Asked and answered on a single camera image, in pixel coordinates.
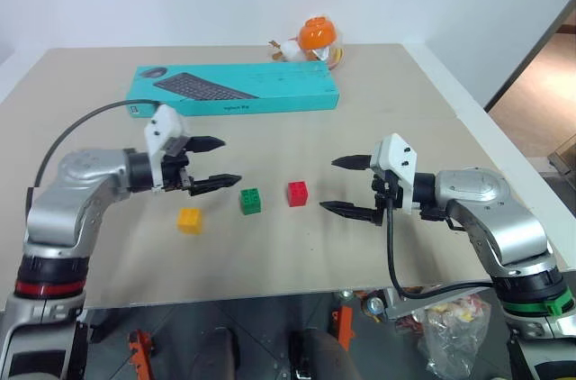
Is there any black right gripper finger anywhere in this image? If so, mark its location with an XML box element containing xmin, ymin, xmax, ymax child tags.
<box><xmin>319</xmin><ymin>201</ymin><xmax>380</xmax><ymax>224</ymax></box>
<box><xmin>331</xmin><ymin>154</ymin><xmax>374</xmax><ymax>171</ymax></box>

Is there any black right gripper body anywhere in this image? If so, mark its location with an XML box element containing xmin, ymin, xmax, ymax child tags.
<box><xmin>370</xmin><ymin>172</ymin><xmax>404</xmax><ymax>226</ymax></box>

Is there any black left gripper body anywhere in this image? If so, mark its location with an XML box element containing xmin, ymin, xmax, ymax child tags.
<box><xmin>160</xmin><ymin>135</ymin><xmax>194</xmax><ymax>195</ymax></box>

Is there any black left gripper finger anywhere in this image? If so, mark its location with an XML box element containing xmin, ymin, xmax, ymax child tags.
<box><xmin>186</xmin><ymin>136</ymin><xmax>226</xmax><ymax>154</ymax></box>
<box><xmin>187</xmin><ymin>174</ymin><xmax>244</xmax><ymax>198</ymax></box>

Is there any green toy cube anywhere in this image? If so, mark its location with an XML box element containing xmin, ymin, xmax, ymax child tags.
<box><xmin>239</xmin><ymin>188</ymin><xmax>263</xmax><ymax>216</ymax></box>

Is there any yellow toy cube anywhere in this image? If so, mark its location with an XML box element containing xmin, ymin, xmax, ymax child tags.
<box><xmin>176</xmin><ymin>207</ymin><xmax>204</xmax><ymax>235</ymax></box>

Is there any red toy cube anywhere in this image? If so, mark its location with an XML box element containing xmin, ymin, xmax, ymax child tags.
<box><xmin>286</xmin><ymin>180</ymin><xmax>310</xmax><ymax>208</ymax></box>

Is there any teal keyboard box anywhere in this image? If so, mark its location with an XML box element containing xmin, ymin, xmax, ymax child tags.
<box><xmin>126</xmin><ymin>60</ymin><xmax>340</xmax><ymax>120</ymax></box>

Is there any orange clamp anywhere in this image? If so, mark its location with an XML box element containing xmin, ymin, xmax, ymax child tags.
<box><xmin>332</xmin><ymin>303</ymin><xmax>356</xmax><ymax>354</ymax></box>
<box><xmin>127</xmin><ymin>329</ymin><xmax>155</xmax><ymax>380</ymax></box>

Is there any orange toy in plastic bag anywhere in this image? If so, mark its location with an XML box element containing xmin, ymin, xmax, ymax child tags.
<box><xmin>266</xmin><ymin>14</ymin><xmax>347</xmax><ymax>69</ymax></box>

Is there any clear plastic bag of items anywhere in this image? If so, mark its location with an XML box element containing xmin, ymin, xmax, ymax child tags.
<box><xmin>395</xmin><ymin>293</ymin><xmax>492</xmax><ymax>379</ymax></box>

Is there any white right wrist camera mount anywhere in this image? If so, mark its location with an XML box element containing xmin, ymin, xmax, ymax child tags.
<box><xmin>369</xmin><ymin>132</ymin><xmax>419</xmax><ymax>214</ymax></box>

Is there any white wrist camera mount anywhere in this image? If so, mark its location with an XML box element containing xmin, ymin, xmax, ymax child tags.
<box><xmin>144</xmin><ymin>104</ymin><xmax>189</xmax><ymax>195</ymax></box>
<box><xmin>369</xmin><ymin>132</ymin><xmax>419</xmax><ymax>214</ymax></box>

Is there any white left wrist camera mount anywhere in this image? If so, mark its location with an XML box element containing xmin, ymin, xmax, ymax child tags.
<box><xmin>144</xmin><ymin>104</ymin><xmax>189</xmax><ymax>195</ymax></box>

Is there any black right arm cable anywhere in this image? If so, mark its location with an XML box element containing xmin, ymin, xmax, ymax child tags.
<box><xmin>383</xmin><ymin>207</ymin><xmax>496</xmax><ymax>300</ymax></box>

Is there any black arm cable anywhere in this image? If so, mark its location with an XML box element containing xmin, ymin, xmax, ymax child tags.
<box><xmin>32</xmin><ymin>100</ymin><xmax>162</xmax><ymax>187</ymax></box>
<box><xmin>383</xmin><ymin>207</ymin><xmax>496</xmax><ymax>300</ymax></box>

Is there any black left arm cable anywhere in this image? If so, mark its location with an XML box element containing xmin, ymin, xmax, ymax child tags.
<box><xmin>32</xmin><ymin>100</ymin><xmax>162</xmax><ymax>187</ymax></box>

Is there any grey metal bracket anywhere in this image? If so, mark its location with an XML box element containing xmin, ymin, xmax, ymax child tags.
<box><xmin>382</xmin><ymin>283</ymin><xmax>487</xmax><ymax>321</ymax></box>

